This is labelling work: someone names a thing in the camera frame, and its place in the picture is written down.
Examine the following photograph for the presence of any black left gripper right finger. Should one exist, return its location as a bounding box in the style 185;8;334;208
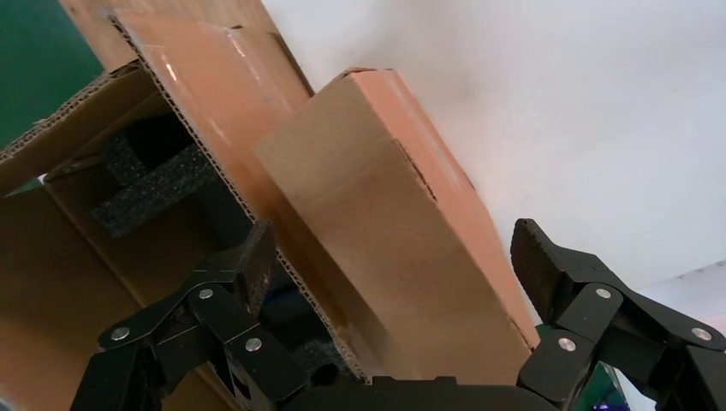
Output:
510;217;726;411

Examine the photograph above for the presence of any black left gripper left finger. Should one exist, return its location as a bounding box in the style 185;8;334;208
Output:
70;219;310;411

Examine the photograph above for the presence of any small cardboard box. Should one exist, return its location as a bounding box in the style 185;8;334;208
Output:
252;67;540;387

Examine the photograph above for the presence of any large open cardboard box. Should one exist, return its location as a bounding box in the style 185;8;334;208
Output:
0;0;372;411

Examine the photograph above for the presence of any black foam insert block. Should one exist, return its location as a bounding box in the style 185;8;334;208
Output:
292;339;354;388
90;113;256;240

